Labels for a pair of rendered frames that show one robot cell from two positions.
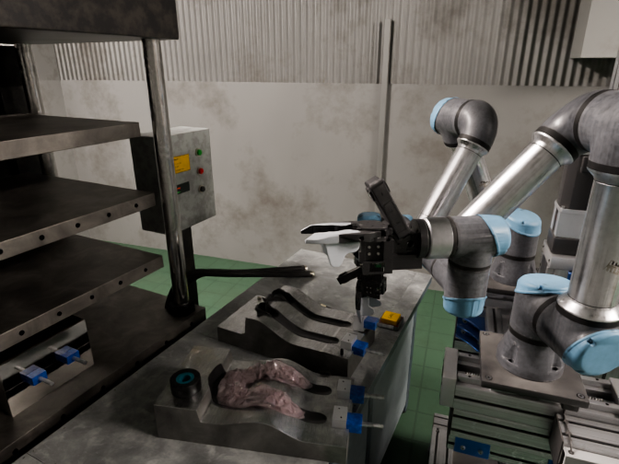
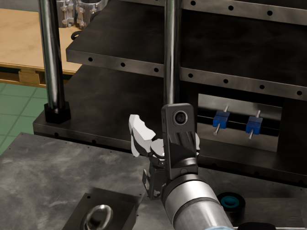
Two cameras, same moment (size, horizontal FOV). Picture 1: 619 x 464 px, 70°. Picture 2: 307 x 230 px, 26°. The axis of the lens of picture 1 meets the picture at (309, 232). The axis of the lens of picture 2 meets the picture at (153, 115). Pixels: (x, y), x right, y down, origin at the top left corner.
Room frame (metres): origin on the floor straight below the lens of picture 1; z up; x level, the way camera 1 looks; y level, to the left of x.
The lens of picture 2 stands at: (0.56, -0.93, 2.08)
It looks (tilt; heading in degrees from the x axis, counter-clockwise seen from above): 33 degrees down; 81
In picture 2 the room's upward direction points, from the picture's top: straight up
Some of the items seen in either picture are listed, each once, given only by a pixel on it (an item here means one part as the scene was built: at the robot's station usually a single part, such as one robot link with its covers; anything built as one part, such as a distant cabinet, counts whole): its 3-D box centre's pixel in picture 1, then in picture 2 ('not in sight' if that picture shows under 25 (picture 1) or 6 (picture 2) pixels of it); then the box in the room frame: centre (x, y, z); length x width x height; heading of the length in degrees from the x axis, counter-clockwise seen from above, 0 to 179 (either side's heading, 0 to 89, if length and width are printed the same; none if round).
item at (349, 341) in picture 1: (362, 349); not in sight; (1.17, -0.17, 0.89); 0.13 x 0.05 x 0.05; 63
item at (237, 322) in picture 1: (296, 324); not in sight; (1.34, 0.05, 0.87); 0.50 x 0.26 x 0.14; 63
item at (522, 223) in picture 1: (518, 231); not in sight; (1.38, -0.70, 1.20); 0.13 x 0.12 x 0.14; 23
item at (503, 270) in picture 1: (514, 263); not in sight; (1.37, -0.70, 1.09); 0.15 x 0.15 x 0.10
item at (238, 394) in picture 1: (262, 384); not in sight; (0.99, 0.13, 0.90); 0.26 x 0.18 x 0.08; 80
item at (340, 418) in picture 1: (357, 423); not in sight; (0.89, -0.13, 0.85); 0.13 x 0.05 x 0.05; 80
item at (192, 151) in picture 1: (188, 289); not in sight; (1.85, 0.57, 0.73); 0.30 x 0.22 x 1.47; 153
